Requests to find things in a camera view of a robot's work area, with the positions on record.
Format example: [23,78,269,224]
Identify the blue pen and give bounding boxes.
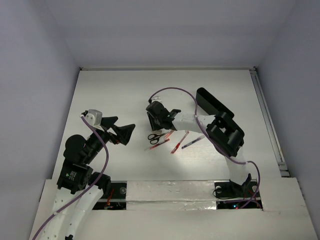
[181,135,206,149]

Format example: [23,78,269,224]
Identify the silver foil covered beam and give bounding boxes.
[125,180,217,211]

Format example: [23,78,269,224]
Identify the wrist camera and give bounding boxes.
[151,96,163,103]
[83,109,103,130]

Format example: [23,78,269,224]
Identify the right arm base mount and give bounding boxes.
[212,174,258,200]

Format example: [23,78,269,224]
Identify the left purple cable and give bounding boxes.
[31,116,110,240]

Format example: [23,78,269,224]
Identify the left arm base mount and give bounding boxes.
[93,181,127,211]

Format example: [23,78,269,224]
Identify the red pen lower left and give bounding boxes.
[144,138,170,152]

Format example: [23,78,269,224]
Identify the red pen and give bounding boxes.
[164,130,174,140]
[144,138,170,152]
[170,131,190,154]

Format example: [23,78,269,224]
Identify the black handled scissors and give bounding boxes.
[147,132,168,145]

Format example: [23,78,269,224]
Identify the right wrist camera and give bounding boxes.
[151,96,163,103]

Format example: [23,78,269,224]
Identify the black oblong container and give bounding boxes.
[195,87,235,118]

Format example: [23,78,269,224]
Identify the aluminium rail right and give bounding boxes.
[249,67,291,178]

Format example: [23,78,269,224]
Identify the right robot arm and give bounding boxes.
[146,101,252,196]

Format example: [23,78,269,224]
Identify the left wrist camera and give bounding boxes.
[83,109,103,130]

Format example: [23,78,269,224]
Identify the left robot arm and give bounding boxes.
[33,109,136,240]

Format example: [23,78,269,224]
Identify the red pen centre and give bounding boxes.
[170,131,190,154]

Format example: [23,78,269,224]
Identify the red pen upper middle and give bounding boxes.
[164,130,174,140]

